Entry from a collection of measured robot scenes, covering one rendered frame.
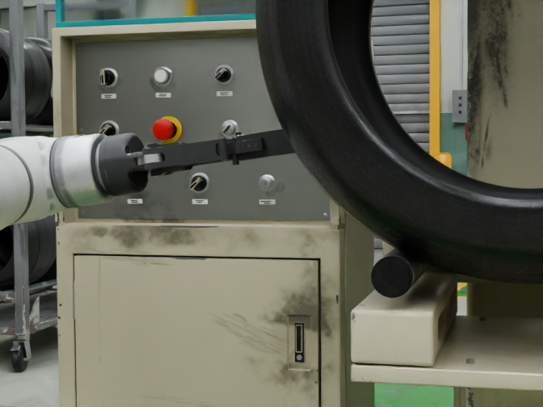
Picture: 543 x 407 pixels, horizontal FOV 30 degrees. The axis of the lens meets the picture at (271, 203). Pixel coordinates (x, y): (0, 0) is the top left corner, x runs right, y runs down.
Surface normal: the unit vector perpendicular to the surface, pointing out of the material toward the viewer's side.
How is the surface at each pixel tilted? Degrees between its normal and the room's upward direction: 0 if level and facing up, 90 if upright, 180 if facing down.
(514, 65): 90
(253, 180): 90
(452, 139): 90
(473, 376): 90
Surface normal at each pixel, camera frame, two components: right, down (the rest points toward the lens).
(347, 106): -0.40, 0.15
